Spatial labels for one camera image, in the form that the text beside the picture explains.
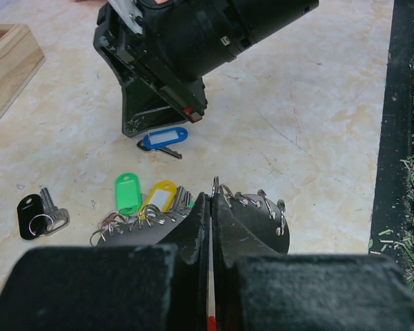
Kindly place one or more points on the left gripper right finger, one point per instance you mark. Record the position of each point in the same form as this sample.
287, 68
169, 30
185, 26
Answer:
258, 288

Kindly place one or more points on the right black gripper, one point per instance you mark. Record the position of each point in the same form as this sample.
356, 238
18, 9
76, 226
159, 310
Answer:
160, 54

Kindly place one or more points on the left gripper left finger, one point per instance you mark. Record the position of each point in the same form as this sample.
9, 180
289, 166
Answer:
70, 288

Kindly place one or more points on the blue tag key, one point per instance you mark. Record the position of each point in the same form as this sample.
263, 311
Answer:
161, 140

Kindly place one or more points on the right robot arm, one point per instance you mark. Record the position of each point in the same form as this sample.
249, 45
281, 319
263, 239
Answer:
254, 20

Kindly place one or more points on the green key tag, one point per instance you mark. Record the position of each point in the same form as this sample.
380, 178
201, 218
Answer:
128, 197

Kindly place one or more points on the yellow key tag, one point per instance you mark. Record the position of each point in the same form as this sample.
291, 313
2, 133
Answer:
158, 201

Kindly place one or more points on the wooden clothes rack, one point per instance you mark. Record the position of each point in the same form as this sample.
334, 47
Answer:
20, 58

